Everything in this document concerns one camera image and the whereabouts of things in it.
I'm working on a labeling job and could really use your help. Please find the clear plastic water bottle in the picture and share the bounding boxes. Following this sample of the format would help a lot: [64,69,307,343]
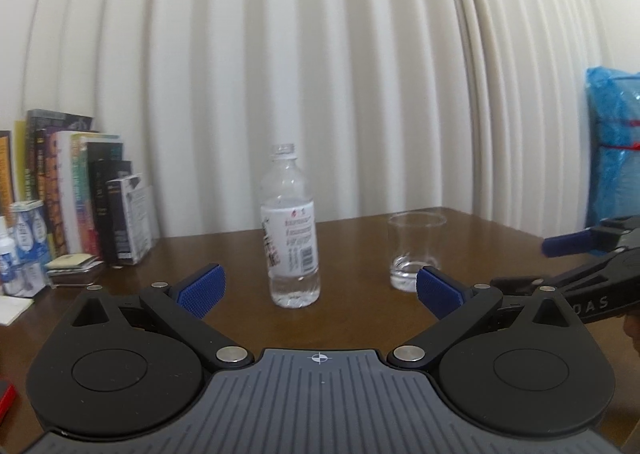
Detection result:
[260,144,321,309]

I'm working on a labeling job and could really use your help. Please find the small white bottle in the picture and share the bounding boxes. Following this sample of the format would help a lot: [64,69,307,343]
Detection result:
[0,215,24,296]

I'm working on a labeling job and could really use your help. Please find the clear drinking glass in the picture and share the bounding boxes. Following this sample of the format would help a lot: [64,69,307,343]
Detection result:
[387,210,447,292]

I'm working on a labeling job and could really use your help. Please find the blue plastic bag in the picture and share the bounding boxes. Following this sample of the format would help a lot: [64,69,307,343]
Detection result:
[586,67,639,225]

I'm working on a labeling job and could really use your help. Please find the small stacked cards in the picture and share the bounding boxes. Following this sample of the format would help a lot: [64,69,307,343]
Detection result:
[44,253,105,287]

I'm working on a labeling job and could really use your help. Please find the white box with black print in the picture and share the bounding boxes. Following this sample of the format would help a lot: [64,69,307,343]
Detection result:
[106,174,152,265]

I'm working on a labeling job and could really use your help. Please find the white colourful spine book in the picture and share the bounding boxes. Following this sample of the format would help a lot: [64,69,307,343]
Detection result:
[52,130,124,255]

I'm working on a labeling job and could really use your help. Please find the black book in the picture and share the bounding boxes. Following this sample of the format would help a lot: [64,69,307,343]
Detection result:
[87,137,132,264]

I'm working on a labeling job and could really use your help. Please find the white paper sheet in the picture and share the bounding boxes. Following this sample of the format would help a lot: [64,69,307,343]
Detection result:
[0,296,34,326]

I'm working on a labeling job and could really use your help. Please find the blue white tissue box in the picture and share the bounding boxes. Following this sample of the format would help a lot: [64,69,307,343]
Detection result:
[11,200,51,298]

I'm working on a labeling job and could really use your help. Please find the red object at edge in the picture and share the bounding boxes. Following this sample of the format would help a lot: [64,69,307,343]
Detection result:
[0,379,16,422]

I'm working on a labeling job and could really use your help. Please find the dark purple orange book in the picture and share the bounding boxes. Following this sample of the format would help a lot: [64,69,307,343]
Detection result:
[25,109,93,257]

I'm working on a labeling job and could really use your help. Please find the white pleated curtain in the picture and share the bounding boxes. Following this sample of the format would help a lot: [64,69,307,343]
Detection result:
[1,0,602,236]

